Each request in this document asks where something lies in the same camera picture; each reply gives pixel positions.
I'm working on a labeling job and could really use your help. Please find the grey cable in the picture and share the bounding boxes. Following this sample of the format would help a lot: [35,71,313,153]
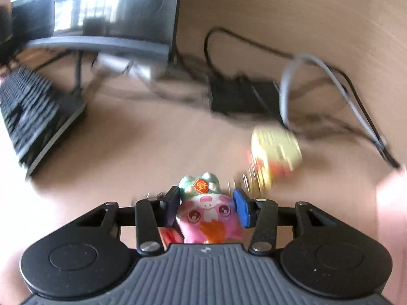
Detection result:
[279,53,388,148]

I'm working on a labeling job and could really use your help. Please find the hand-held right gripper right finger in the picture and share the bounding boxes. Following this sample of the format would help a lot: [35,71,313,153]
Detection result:
[233,188,332,257]

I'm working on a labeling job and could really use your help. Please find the black keyboard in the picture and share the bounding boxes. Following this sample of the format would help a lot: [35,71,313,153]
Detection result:
[0,66,88,178]

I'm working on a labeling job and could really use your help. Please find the bagged yellow red toy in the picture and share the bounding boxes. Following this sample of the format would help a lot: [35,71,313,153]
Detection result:
[229,126,303,192]

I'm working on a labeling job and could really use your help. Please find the black cable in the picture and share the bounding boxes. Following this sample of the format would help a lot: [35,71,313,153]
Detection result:
[203,27,400,170]

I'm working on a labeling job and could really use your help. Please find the pink green cat figurine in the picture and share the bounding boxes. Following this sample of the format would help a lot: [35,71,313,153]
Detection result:
[176,172,245,245]

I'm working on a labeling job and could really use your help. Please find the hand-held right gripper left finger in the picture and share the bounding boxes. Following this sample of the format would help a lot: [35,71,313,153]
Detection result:
[75,186,182,258]

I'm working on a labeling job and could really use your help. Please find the black power adapter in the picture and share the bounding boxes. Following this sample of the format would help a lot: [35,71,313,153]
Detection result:
[208,75,284,119]

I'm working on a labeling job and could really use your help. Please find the black computer monitor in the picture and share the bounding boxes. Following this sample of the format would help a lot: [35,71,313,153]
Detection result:
[9,0,184,102]

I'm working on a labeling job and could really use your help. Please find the pink cardboard box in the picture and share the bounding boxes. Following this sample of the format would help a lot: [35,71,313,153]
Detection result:
[376,168,407,305]

